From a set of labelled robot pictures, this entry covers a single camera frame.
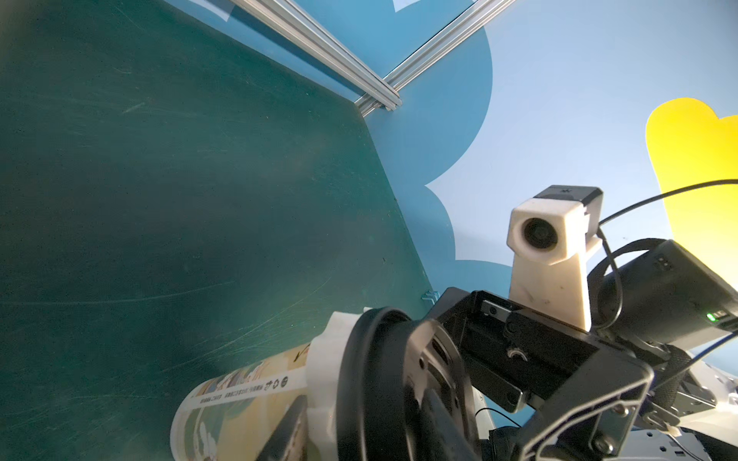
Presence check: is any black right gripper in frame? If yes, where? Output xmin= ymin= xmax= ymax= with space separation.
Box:
xmin=426 ymin=287 xmax=655 ymax=460

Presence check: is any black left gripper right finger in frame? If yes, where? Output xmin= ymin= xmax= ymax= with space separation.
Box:
xmin=420 ymin=389 xmax=480 ymax=461

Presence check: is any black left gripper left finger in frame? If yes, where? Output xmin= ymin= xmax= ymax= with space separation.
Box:
xmin=256 ymin=395 xmax=309 ymax=461

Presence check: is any printed paper milk tea cup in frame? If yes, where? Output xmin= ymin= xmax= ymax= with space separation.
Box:
xmin=170 ymin=343 xmax=311 ymax=460

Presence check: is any black plastic cup lid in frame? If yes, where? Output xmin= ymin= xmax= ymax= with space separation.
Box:
xmin=362 ymin=307 xmax=482 ymax=460

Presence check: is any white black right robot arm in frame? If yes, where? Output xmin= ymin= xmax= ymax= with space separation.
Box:
xmin=430 ymin=238 xmax=737 ymax=460

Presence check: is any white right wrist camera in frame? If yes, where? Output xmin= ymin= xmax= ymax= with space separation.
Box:
xmin=507 ymin=184 xmax=603 ymax=332

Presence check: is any aluminium frame right post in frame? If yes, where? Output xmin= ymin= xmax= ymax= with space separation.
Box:
xmin=381 ymin=0 xmax=515 ymax=93

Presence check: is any aluminium frame back bar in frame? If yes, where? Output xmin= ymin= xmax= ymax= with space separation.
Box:
xmin=234 ymin=0 xmax=402 ymax=111

